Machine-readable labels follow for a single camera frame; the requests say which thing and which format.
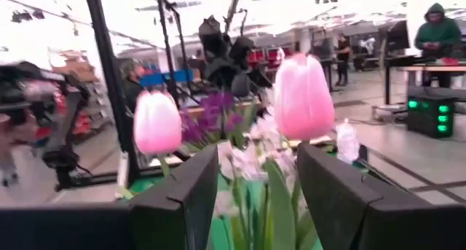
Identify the dark purple artificial tulip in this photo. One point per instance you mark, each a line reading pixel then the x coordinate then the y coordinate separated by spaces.
pixel 241 47
pixel 212 35

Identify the wooden-topped desk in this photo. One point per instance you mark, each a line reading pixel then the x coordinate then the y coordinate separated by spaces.
pixel 429 68

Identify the black box with green lights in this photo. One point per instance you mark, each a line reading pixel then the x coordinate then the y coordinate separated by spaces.
pixel 429 115

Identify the person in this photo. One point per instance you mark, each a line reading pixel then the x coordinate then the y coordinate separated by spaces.
pixel 437 31
pixel 133 86
pixel 342 57

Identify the pink artificial tulip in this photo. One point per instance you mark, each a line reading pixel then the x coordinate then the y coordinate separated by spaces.
pixel 304 97
pixel 156 122

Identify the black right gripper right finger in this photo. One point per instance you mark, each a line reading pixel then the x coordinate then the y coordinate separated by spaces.
pixel 346 213

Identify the blue board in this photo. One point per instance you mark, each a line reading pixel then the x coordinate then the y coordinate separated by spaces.
pixel 164 78

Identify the red storage bins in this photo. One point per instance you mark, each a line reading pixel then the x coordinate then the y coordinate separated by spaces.
pixel 260 55

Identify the person's hand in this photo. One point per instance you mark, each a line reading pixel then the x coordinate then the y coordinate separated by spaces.
pixel 18 129

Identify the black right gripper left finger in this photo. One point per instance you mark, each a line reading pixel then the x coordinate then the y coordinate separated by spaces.
pixel 174 213

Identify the white blossom spray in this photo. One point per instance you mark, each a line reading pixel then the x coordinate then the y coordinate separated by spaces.
pixel 255 162

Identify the black aluminium table frame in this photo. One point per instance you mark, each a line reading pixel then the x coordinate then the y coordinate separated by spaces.
pixel 109 78

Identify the purple flower bunch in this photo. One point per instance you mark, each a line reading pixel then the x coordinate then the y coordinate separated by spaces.
pixel 215 111

